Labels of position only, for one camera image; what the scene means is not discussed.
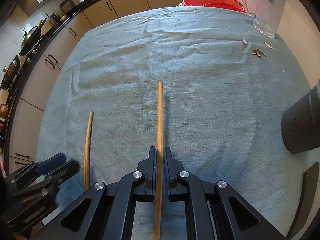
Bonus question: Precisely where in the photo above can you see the light wooden chopstick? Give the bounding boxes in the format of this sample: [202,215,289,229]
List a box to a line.
[153,82,164,240]

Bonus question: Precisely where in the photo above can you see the red plastic basket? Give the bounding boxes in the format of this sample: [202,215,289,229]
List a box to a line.
[183,0,245,13]

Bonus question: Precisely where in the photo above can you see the black flat phone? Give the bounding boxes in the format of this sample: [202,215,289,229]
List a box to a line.
[286,162,319,239]

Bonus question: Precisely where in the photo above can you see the small nut shells pile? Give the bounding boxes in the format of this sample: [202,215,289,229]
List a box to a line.
[241,38,273,58]

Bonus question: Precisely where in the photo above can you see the wooden chopstick on cloth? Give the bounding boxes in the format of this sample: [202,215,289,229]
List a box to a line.
[84,111,94,190]

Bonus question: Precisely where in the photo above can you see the grey-green table cloth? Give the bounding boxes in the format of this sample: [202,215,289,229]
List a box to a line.
[36,7,319,235]

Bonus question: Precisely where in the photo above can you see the black chopstick holder cup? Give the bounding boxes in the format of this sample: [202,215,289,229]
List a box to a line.
[281,83,320,154]

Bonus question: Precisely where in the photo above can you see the clear glass mug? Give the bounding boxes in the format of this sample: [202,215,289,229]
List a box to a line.
[242,0,285,38]

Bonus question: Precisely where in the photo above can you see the steel rice cooker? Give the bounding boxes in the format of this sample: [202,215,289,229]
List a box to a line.
[59,0,87,14]

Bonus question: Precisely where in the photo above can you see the black wok on stove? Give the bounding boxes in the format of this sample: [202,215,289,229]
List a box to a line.
[19,18,47,56]

